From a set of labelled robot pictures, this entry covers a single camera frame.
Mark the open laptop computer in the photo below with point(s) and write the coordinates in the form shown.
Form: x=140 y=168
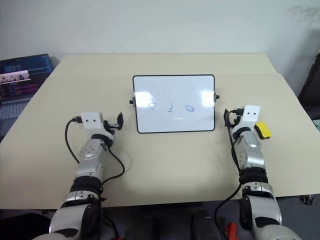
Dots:
x=22 y=77

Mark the red object under table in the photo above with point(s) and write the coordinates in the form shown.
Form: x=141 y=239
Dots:
x=231 y=231

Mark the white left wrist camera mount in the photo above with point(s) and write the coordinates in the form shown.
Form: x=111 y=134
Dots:
x=92 y=120

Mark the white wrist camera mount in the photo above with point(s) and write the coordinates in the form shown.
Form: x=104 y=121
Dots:
x=92 y=120
x=250 y=115

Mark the dark chair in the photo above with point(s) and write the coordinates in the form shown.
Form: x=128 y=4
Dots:
x=311 y=82

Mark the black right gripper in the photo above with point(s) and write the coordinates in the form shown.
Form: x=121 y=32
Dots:
x=234 y=122

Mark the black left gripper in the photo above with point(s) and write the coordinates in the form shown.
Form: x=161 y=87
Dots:
x=110 y=125

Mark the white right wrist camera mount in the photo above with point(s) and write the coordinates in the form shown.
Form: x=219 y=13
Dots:
x=250 y=115

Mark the black-framed whiteboard with stand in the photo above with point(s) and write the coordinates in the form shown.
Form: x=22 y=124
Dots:
x=175 y=102

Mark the small black table clamp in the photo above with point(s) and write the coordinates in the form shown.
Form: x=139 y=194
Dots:
x=305 y=199

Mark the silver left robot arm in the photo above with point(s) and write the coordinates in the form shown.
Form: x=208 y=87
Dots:
x=90 y=152

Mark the dark rounded shape under table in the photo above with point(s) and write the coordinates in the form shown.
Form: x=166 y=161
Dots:
x=203 y=225

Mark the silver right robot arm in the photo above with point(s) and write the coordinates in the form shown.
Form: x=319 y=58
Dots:
x=251 y=155

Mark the yellow eraser with black felt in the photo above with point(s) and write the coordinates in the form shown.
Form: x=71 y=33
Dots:
x=264 y=128

